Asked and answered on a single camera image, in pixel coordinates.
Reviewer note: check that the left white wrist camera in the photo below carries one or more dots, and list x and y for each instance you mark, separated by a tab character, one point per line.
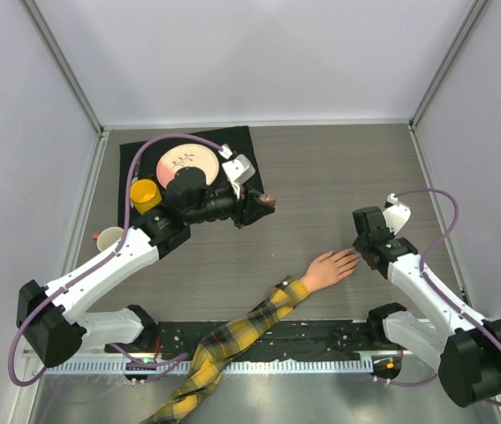
237	168

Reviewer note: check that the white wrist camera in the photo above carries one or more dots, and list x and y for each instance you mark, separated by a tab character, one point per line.
237	168
396	214

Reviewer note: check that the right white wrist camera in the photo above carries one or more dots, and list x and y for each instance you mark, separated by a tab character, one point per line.
396	214

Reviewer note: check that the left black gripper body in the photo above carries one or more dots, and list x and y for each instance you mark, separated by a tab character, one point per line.
239	206

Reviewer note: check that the yellow plaid sleeve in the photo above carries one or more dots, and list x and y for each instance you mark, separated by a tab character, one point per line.
223	345

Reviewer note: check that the glitter nail polish bottle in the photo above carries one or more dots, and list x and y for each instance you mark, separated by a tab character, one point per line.
268	199

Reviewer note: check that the pink ceramic plate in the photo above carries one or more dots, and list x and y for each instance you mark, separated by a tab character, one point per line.
187	156

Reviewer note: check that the silver knife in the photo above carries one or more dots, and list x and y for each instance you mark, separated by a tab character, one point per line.
136	171

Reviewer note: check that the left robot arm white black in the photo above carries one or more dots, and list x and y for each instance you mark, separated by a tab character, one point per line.
54	318

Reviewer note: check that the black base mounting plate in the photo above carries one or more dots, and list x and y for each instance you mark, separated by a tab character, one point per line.
313	340

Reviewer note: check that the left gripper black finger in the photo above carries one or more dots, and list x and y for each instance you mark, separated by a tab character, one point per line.
256	196
255	212

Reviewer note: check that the black cloth placemat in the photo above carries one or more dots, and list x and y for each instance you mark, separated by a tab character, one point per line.
238	138

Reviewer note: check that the yellow cup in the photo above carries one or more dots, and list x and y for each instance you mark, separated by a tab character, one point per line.
145	195

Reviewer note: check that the white cup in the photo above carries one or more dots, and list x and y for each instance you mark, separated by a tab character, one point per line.
108	237

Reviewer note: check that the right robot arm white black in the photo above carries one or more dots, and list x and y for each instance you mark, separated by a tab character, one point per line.
458	343

